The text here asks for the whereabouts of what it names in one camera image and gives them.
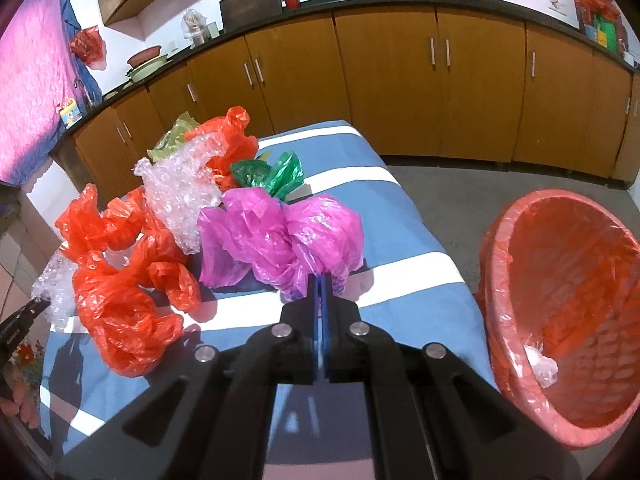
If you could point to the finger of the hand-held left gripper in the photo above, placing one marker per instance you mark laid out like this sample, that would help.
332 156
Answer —
27 312

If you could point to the clear bubble wrap sheet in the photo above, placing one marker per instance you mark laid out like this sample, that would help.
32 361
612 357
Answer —
180 195

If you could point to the small clear plastic piece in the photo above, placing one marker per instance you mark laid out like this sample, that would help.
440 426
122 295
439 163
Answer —
52 290

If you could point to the pink and blue curtain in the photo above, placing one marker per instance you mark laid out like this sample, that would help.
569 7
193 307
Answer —
35 75

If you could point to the red basin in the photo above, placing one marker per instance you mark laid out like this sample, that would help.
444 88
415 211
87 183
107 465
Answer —
144 55

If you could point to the white crumpled plastic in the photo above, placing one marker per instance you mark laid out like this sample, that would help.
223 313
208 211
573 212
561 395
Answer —
541 366

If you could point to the white wall socket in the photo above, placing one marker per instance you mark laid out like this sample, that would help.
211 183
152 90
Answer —
553 4

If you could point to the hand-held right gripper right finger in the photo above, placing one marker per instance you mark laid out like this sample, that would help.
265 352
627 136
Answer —
334 330

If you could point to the floral cloth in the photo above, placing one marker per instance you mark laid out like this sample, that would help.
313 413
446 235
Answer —
22 390

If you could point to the olive green plastic bag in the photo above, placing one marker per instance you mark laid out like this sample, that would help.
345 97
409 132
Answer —
172 137

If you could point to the red bag with colourful boxes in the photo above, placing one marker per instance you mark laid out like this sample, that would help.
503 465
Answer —
597 15

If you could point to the jar in clear bag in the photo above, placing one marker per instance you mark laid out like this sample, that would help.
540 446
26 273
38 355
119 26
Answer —
194 27

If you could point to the black kitchen countertop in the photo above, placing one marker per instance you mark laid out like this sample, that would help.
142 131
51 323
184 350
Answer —
320 5

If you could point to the blue white striped cloth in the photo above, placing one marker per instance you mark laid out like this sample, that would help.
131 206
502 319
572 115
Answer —
410 280

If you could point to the red plastic bag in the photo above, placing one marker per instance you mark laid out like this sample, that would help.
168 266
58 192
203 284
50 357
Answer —
125 315
100 225
220 140
89 46

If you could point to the red lined waste bin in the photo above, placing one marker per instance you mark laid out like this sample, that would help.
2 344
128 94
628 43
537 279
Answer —
565 270

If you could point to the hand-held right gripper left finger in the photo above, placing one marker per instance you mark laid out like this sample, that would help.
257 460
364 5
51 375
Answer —
314 320

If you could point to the magenta plastic bag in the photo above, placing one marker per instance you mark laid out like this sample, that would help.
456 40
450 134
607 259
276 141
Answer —
280 230

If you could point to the hanging red plastic bag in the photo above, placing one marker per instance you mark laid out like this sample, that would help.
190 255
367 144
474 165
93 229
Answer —
89 46

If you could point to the wooden lower kitchen cabinets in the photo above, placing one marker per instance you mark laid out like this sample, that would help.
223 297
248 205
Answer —
390 85

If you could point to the dark cutting board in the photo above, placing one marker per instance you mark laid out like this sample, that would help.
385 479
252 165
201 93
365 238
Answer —
250 6

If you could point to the sink faucet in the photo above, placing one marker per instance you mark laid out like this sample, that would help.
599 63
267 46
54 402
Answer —
86 92

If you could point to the colourful small box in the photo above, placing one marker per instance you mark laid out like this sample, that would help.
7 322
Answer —
70 114

